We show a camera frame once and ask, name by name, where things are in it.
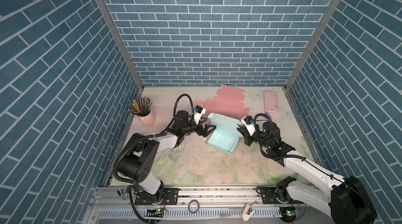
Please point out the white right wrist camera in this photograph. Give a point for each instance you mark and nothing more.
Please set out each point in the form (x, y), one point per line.
(248, 122)

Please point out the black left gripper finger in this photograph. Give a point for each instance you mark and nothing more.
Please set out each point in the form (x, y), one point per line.
(209, 128)
(205, 133)

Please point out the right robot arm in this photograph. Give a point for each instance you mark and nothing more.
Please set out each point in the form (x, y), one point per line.
(344, 199)

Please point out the bundle of colored pencils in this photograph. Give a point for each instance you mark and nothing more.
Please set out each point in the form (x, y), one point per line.
(140, 106)

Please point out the pink pencil case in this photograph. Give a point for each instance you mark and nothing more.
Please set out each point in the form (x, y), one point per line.
(271, 102)

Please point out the mint green paper box sheet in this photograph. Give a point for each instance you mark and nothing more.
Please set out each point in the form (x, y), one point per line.
(226, 136)

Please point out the purple tape roll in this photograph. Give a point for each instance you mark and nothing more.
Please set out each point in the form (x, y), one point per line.
(193, 206)

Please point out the pink paper box sheet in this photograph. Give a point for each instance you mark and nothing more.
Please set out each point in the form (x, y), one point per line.
(228, 101)

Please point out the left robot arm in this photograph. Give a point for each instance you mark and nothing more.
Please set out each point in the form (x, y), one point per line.
(133, 165)

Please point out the pink metal pencil bucket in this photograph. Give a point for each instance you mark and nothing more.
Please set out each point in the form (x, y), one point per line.
(148, 119)

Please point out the white pink clip tool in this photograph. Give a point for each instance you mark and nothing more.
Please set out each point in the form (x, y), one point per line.
(247, 212)

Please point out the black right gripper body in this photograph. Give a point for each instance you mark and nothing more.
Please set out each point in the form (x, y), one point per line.
(255, 138)

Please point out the aluminium front rail frame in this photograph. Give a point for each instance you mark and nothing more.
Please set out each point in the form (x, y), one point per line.
(216, 202)

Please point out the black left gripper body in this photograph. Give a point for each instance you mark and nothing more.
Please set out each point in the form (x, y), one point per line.
(192, 128)

